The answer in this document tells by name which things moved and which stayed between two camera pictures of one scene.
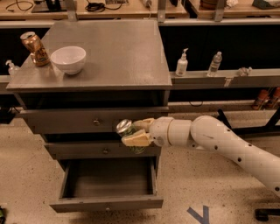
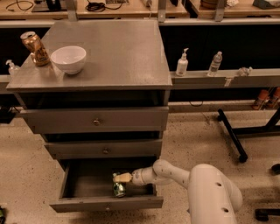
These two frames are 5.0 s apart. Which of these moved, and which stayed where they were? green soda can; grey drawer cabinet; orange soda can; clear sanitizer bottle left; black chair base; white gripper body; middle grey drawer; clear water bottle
Moved: white gripper body; green soda can
Stayed: black chair base; clear sanitizer bottle left; middle grey drawer; orange soda can; clear water bottle; grey drawer cabinet
